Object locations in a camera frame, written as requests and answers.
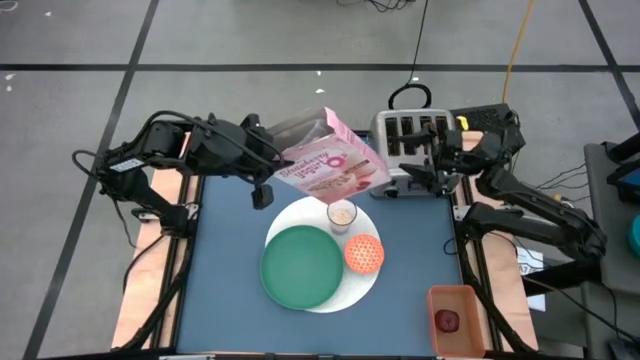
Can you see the orange plastic tray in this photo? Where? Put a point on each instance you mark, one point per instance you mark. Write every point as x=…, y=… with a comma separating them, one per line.
x=455, y=345

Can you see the cream round woven placemat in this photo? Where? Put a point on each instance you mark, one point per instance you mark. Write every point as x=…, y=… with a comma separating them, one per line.
x=305, y=212

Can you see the pink strawberry yogurt cereal box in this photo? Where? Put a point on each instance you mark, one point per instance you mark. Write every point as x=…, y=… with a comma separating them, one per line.
x=335, y=160

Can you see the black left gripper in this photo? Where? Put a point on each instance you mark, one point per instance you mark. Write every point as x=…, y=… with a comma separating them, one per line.
x=260, y=150

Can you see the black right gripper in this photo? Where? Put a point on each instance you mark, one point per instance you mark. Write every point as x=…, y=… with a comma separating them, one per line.
x=457, y=162

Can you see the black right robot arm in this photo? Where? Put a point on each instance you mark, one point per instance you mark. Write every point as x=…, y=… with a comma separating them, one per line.
x=530, y=200

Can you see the dark red apple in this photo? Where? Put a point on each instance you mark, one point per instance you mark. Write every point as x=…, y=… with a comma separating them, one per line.
x=446, y=320

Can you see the green round plate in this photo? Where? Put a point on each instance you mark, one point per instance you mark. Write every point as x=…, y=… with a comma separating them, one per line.
x=300, y=267

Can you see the black device blue screen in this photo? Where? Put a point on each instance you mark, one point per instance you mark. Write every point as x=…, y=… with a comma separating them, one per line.
x=627, y=182

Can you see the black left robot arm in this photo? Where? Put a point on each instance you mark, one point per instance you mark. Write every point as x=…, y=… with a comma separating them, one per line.
x=150, y=145

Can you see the blue patterned bowl orange inside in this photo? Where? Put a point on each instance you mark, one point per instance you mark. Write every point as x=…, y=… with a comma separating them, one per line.
x=364, y=254

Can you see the wooden side board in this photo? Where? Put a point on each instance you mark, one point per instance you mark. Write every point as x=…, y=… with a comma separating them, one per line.
x=502, y=305
x=150, y=280

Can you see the white paper sheet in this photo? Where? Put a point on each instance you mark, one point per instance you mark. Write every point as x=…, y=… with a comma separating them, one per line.
x=532, y=260

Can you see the grey side cabinet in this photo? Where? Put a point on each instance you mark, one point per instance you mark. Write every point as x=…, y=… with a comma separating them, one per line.
x=615, y=280

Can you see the clear drinking glass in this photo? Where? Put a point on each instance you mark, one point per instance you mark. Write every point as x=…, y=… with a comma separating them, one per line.
x=342, y=217

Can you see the silver four-slot toaster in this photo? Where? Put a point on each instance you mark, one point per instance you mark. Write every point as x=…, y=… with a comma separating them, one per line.
x=400, y=120

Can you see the teal round object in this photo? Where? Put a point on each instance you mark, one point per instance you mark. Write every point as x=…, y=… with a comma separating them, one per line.
x=635, y=236

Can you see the black computer box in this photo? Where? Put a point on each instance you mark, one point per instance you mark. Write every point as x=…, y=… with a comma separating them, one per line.
x=480, y=117

